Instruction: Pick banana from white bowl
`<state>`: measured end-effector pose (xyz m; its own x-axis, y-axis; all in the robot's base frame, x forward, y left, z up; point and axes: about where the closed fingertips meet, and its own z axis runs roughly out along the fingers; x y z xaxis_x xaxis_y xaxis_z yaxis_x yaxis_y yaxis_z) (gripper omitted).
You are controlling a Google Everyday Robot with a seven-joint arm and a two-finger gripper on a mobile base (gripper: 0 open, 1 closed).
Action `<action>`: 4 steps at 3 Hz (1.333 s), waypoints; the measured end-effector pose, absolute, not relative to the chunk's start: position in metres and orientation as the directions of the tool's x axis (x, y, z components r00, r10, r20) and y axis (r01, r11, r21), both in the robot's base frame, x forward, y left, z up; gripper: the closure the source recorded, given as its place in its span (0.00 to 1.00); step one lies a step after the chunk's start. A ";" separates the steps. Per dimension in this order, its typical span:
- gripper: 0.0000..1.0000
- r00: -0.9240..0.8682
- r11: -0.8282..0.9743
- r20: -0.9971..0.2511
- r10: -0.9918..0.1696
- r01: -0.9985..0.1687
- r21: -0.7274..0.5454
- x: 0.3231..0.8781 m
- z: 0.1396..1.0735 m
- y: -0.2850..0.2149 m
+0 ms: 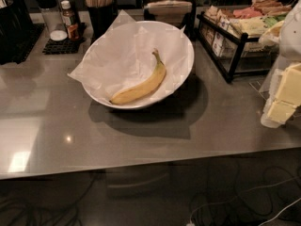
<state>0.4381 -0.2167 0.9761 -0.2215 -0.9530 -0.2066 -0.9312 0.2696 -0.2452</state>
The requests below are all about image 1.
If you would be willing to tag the black tray mat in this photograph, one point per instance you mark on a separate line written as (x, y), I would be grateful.
(20, 51)

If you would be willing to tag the white paper liner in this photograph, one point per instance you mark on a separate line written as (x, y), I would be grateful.
(122, 60)

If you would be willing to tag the black cup of chopsticks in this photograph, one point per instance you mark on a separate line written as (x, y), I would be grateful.
(101, 15)

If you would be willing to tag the brown sauce bottle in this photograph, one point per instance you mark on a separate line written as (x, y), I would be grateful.
(70, 20)

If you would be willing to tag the wooden chair with cushion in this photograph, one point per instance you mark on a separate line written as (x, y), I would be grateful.
(180, 13)

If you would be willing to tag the yellow banana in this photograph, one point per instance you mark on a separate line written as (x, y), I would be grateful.
(145, 88)

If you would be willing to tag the packaged snacks in rack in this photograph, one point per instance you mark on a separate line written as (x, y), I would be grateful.
(262, 21)

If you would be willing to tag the clear shaker black lid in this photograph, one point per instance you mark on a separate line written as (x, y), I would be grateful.
(51, 15)

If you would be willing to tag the black square coaster mat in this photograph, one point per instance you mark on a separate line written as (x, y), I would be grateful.
(59, 42)

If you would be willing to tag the black container at left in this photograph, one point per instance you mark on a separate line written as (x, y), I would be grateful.
(15, 24)

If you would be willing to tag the black wire rack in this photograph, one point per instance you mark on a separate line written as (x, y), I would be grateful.
(234, 53)

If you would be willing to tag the white bowl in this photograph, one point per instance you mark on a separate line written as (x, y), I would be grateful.
(188, 63)

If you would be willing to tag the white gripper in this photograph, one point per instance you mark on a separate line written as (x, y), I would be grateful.
(291, 38)

